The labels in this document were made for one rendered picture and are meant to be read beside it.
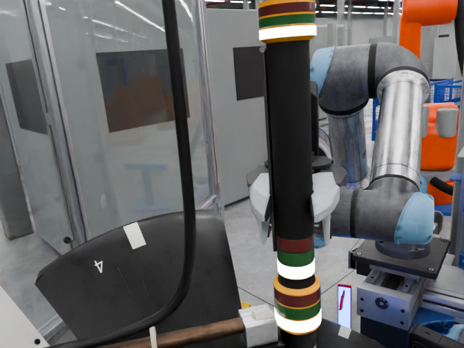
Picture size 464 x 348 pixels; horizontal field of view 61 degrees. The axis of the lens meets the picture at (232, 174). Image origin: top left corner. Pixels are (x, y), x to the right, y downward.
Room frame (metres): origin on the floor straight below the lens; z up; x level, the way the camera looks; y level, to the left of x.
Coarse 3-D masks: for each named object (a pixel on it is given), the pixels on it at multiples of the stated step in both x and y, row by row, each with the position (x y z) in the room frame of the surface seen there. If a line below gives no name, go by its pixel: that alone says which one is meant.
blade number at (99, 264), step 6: (102, 252) 0.41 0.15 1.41; (90, 258) 0.40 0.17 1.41; (96, 258) 0.40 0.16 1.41; (102, 258) 0.40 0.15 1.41; (90, 264) 0.39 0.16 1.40; (96, 264) 0.40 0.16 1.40; (102, 264) 0.40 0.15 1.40; (108, 264) 0.40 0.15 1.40; (96, 270) 0.39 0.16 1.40; (102, 270) 0.39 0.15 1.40; (108, 270) 0.39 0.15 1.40; (96, 276) 0.39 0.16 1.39; (102, 276) 0.39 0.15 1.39
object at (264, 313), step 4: (268, 308) 0.32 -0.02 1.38; (252, 312) 0.32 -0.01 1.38; (256, 312) 0.31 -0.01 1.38; (260, 312) 0.31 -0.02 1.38; (264, 312) 0.31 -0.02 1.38; (268, 312) 0.31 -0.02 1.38; (272, 312) 0.32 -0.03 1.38; (252, 316) 0.31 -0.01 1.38; (256, 316) 0.31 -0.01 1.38; (260, 316) 0.31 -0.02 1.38; (264, 316) 0.31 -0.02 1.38; (268, 316) 0.31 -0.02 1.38; (272, 316) 0.31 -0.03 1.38
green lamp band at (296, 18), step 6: (264, 18) 0.31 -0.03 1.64; (270, 18) 0.31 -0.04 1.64; (276, 18) 0.30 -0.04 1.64; (282, 18) 0.30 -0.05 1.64; (288, 18) 0.30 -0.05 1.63; (294, 18) 0.30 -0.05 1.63; (300, 18) 0.30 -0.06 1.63; (306, 18) 0.30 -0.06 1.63; (312, 18) 0.31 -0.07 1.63; (264, 24) 0.31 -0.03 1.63; (270, 24) 0.31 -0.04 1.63; (276, 24) 0.30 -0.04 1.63; (282, 24) 0.30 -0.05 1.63; (288, 24) 0.30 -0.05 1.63
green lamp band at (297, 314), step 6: (276, 306) 0.31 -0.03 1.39; (282, 306) 0.31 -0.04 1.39; (312, 306) 0.30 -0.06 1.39; (318, 306) 0.31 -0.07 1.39; (282, 312) 0.31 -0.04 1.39; (288, 312) 0.30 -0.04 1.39; (294, 312) 0.30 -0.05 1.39; (300, 312) 0.30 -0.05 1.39; (306, 312) 0.30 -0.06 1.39; (312, 312) 0.30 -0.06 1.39; (318, 312) 0.31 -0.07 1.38; (288, 318) 0.30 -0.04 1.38; (294, 318) 0.30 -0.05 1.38; (300, 318) 0.30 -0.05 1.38; (306, 318) 0.30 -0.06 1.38
